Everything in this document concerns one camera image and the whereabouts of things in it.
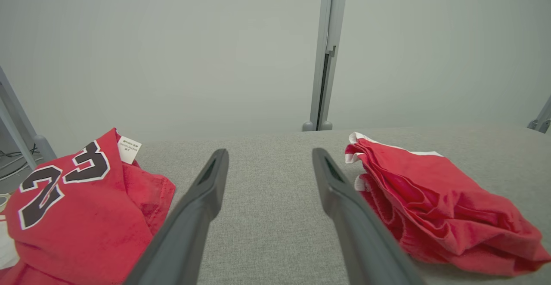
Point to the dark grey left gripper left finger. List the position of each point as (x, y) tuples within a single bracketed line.
[(189, 224)]

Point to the red number 23 basketball jersey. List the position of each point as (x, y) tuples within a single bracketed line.
[(82, 220)]

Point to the grey partition post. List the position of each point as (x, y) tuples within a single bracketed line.
[(329, 39)]

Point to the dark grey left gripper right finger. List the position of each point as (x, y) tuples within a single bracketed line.
[(357, 233)]

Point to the grey metal frame leg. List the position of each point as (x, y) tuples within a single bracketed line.
[(17, 125)]

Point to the red shorts with white trim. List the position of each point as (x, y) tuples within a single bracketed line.
[(447, 212)]

